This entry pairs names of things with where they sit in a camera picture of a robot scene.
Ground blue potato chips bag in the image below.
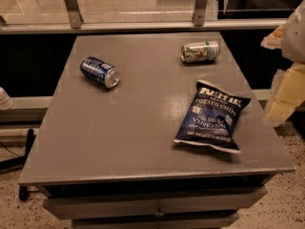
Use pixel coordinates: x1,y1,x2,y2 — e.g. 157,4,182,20
173,79,251,154

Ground white object at left edge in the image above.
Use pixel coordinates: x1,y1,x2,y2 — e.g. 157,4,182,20
0,87,13,111

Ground green white soda can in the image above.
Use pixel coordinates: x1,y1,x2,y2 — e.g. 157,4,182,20
181,41,220,63

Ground blue pepsi can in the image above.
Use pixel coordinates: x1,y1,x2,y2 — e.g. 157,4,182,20
80,56,120,89

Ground black stand leg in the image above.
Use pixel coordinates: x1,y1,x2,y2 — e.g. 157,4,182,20
0,129,35,201

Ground metal railing bracket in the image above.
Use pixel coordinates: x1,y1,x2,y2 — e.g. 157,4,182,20
64,0,84,29
193,0,208,27

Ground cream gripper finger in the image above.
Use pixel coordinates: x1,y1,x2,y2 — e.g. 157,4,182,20
265,63,305,123
260,25,284,50

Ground grey cabinet with drawers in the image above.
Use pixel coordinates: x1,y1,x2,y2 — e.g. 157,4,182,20
19,32,295,229

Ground right metal railing bracket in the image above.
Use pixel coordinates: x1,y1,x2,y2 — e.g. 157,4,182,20
193,0,208,27

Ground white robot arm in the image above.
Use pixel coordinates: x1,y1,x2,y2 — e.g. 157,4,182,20
261,0,305,127

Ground left metal railing bracket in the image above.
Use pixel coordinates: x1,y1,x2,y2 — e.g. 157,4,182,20
64,0,84,29

